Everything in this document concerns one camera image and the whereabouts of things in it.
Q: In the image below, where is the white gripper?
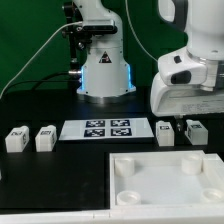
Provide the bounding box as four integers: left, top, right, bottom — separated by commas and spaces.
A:
150, 73, 224, 132

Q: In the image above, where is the white cable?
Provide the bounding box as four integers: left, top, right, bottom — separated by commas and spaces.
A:
0, 0, 159, 100

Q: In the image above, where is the black clamp stand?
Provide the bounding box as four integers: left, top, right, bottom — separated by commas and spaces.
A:
62, 0, 83, 92

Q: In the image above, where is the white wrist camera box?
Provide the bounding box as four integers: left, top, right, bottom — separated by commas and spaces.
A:
158, 47, 207, 86

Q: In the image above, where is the white sheet with markers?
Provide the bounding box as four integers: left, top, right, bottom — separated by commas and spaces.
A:
59, 118, 154, 141

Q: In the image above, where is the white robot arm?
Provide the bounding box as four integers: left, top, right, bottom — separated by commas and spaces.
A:
63, 0, 224, 117

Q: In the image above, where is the white front rail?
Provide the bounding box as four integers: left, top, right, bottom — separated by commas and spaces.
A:
0, 206, 224, 224

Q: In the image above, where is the white square tabletop part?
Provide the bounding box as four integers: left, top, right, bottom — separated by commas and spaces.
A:
110, 151, 224, 209

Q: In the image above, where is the black cable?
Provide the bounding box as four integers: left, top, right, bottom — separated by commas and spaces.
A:
0, 71, 82, 100

